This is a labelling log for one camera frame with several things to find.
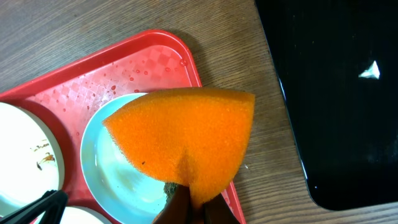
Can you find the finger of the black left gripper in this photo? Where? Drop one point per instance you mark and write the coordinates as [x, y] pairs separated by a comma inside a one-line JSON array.
[[51, 206]]

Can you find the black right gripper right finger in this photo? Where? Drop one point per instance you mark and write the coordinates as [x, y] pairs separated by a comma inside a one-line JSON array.
[[216, 211]]

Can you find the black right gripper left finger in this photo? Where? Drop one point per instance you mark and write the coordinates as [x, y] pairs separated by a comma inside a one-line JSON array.
[[177, 209]]

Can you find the light blue plate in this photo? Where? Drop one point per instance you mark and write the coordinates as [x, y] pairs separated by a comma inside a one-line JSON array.
[[82, 215], [124, 193], [31, 159]]

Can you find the orange sponge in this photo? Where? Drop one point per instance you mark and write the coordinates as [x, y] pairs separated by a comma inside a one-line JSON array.
[[195, 137]]

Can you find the red plastic tray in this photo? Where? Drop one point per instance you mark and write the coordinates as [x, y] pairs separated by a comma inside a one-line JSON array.
[[66, 98]]

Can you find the black rectangular tray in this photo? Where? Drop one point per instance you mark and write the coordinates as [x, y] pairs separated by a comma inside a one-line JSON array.
[[336, 63]]

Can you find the light blue plate front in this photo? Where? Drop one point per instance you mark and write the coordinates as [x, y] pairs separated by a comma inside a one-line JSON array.
[[82, 215]]

